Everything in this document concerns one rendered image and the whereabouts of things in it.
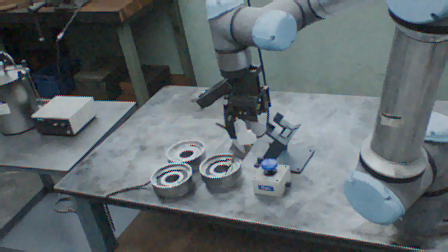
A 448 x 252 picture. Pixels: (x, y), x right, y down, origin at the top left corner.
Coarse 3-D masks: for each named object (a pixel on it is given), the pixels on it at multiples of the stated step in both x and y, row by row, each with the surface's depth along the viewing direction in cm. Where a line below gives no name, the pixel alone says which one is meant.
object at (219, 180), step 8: (208, 160) 146; (216, 160) 147; (200, 168) 143; (216, 168) 145; (224, 168) 145; (232, 168) 143; (240, 168) 141; (208, 176) 139; (216, 176) 138; (224, 176) 138; (232, 176) 139; (240, 176) 143; (208, 184) 141; (216, 184) 139; (224, 184) 139; (232, 184) 141
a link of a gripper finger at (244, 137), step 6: (240, 120) 125; (234, 126) 126; (240, 126) 126; (240, 132) 127; (246, 132) 126; (240, 138) 128; (246, 138) 127; (252, 138) 126; (240, 144) 128; (240, 150) 130
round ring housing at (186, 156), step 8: (176, 144) 155; (184, 144) 156; (192, 144) 156; (200, 144) 154; (168, 152) 153; (184, 152) 154; (192, 152) 153; (168, 160) 150; (184, 160) 149; (192, 160) 147; (200, 160) 149; (192, 168) 149
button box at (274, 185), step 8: (280, 168) 136; (288, 168) 136; (256, 176) 135; (264, 176) 134; (272, 176) 134; (280, 176) 133; (288, 176) 136; (256, 184) 134; (264, 184) 133; (272, 184) 132; (280, 184) 132; (288, 184) 134; (256, 192) 136; (264, 192) 135; (272, 192) 134; (280, 192) 133
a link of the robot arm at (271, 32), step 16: (288, 0) 111; (240, 16) 110; (256, 16) 107; (272, 16) 105; (288, 16) 106; (240, 32) 110; (256, 32) 106; (272, 32) 104; (288, 32) 107; (272, 48) 106
